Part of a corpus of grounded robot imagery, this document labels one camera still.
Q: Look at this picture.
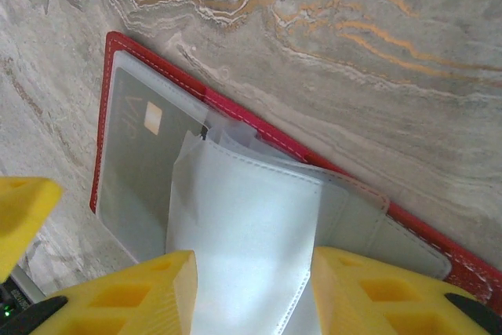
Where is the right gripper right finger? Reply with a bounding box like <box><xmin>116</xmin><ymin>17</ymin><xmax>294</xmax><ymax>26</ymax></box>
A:
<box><xmin>312</xmin><ymin>246</ymin><xmax>502</xmax><ymax>335</ymax></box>

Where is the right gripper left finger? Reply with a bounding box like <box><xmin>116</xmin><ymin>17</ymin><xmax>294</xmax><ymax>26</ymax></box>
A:
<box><xmin>0</xmin><ymin>249</ymin><xmax>198</xmax><ymax>335</ymax></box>

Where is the black credit card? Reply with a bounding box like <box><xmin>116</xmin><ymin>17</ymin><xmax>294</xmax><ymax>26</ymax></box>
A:
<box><xmin>96</xmin><ymin>66</ymin><xmax>211</xmax><ymax>264</ymax></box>

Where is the red leather card holder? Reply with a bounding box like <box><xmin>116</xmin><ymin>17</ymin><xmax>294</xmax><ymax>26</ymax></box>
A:
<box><xmin>89</xmin><ymin>31</ymin><xmax>502</xmax><ymax>335</ymax></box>

